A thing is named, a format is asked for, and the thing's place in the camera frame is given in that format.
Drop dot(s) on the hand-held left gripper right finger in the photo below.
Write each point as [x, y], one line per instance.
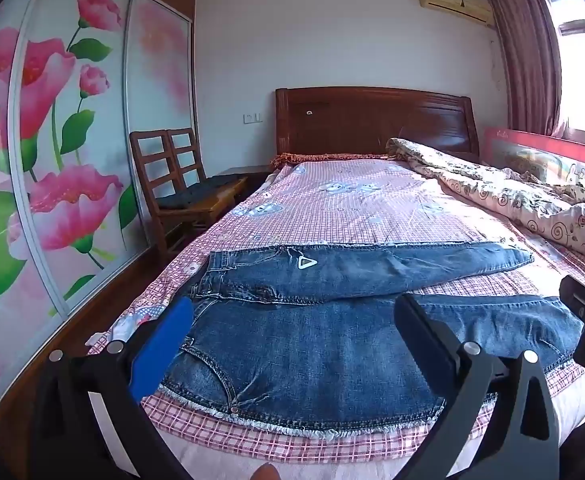
[422, 332]

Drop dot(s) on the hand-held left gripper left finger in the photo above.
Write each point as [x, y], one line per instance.
[160, 347]

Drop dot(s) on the blue denim pants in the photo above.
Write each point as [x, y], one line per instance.
[322, 350]

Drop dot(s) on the floral patterned quilt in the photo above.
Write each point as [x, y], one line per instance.
[512, 195]

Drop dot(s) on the pink checked bed sheet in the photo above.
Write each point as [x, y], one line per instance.
[352, 200]

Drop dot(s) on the white mattress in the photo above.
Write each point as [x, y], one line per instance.
[282, 455]

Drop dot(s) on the wooden chair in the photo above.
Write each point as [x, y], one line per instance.
[147, 170]
[187, 155]

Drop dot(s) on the wooden nightstand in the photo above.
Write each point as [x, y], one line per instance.
[242, 175]

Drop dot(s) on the orange fringed cloth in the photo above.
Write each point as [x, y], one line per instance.
[322, 159]

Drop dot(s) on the floral sliding door wardrobe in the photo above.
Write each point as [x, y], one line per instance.
[72, 160]

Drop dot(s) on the dark wooden headboard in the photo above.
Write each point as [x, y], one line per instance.
[372, 120]

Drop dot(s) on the mauve curtain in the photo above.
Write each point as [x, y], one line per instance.
[527, 60]

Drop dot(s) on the pink bed guard rail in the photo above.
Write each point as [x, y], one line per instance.
[532, 157]

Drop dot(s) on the white wall socket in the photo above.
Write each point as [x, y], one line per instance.
[252, 118]

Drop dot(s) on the wall air conditioner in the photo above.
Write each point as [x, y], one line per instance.
[452, 2]

